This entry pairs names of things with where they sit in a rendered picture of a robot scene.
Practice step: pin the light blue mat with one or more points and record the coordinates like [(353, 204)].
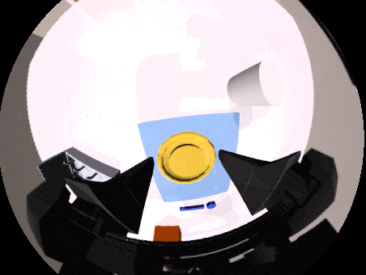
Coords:
[(222, 131)]

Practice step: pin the blue spoon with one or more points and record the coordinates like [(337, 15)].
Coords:
[(209, 205)]

